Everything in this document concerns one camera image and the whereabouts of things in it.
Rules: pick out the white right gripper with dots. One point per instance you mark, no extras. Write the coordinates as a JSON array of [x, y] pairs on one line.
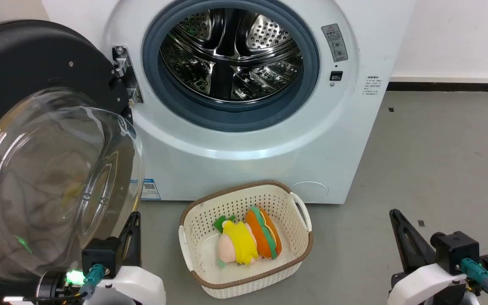
[[422, 286]]

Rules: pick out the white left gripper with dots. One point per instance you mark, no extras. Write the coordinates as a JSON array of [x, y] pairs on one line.
[[136, 286]]

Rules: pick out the black round glass washer door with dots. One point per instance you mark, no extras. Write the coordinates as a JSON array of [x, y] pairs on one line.
[[45, 127]]

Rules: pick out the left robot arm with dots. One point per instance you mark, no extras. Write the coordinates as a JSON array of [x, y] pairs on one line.
[[53, 288]]

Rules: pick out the white front-load washing machine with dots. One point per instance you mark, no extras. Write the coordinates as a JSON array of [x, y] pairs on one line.
[[235, 152]]

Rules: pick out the metal door hinge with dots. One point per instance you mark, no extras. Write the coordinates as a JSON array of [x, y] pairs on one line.
[[124, 67]]

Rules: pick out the black door latch slot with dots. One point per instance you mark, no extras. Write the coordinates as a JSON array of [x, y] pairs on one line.
[[336, 76]]

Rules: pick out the blue white energy label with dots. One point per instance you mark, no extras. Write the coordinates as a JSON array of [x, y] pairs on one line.
[[150, 189]]

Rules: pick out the white perforated laundry basket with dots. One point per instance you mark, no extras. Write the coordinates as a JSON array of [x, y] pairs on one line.
[[201, 237]]

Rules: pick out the green felt leaf toy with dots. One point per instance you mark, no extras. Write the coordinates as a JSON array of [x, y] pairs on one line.
[[221, 223]]

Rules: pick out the pink doll in yellow shirt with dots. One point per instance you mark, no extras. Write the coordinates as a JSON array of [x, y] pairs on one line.
[[239, 246]]

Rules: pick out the round white filter cover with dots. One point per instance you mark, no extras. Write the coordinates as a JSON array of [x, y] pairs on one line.
[[309, 191]]

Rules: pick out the orange plush hamburger toy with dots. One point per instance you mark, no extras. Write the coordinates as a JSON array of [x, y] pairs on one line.
[[263, 232]]

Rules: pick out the stainless steel washer drum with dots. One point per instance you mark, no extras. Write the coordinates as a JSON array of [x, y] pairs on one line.
[[231, 51]]

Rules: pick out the grey warning sticker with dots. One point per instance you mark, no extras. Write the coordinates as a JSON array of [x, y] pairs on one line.
[[335, 42]]

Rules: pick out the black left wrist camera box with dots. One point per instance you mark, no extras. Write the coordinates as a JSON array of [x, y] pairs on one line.
[[102, 257]]

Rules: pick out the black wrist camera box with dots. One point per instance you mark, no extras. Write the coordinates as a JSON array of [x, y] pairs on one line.
[[456, 250], [102, 257]]

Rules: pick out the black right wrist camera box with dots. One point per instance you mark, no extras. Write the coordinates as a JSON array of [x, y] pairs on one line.
[[456, 250]]

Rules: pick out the black wall baseboard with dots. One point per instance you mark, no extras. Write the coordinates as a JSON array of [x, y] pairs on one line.
[[451, 86]]

